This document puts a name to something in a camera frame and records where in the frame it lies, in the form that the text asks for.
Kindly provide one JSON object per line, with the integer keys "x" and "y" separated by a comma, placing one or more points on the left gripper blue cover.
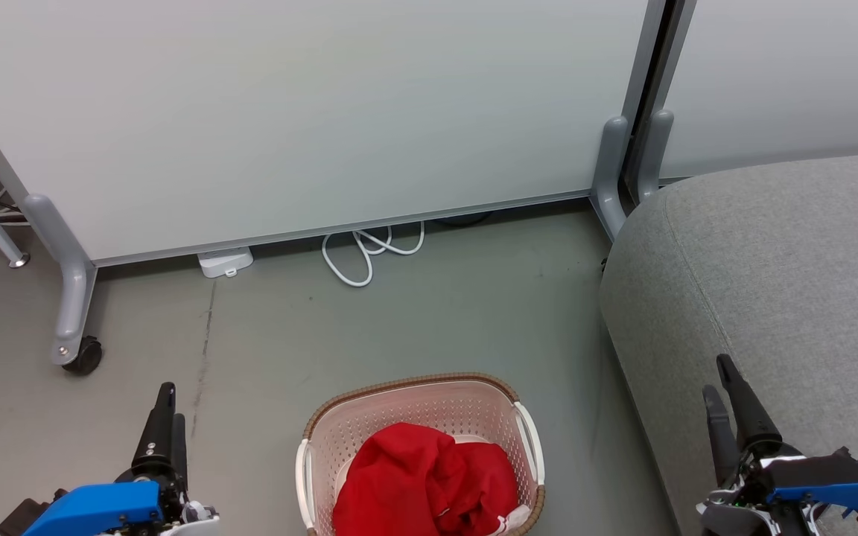
{"x": 94, "y": 508}

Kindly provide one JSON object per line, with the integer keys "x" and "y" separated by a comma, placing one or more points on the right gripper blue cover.
{"x": 809, "y": 480}

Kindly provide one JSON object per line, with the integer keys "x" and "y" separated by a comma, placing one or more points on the red garment with white hem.
{"x": 392, "y": 484}

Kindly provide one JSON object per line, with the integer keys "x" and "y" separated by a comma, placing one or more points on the grey fabric sofa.
{"x": 771, "y": 283}

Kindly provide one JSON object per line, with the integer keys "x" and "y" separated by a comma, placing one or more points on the black caster wheel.
{"x": 86, "y": 356}

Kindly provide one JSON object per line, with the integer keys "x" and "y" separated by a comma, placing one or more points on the white power strip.
{"x": 225, "y": 261}

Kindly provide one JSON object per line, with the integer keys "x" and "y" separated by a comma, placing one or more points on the grey partition leg with caster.
{"x": 64, "y": 260}

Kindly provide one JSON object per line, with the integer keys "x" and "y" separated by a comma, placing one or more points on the pink perforated laundry basket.
{"x": 414, "y": 406}

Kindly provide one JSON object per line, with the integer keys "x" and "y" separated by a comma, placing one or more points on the large white partition panel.
{"x": 287, "y": 112}

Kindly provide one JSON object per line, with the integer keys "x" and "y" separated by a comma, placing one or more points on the narrow white partition panel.
{"x": 794, "y": 74}

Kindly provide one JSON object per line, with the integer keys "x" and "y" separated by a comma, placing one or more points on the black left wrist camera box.
{"x": 18, "y": 517}

